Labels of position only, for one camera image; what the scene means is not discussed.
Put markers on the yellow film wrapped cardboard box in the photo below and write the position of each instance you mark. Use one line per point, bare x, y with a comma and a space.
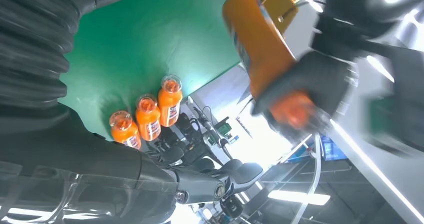
281, 7

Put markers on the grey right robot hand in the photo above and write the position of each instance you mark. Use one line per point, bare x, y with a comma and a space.
82, 163

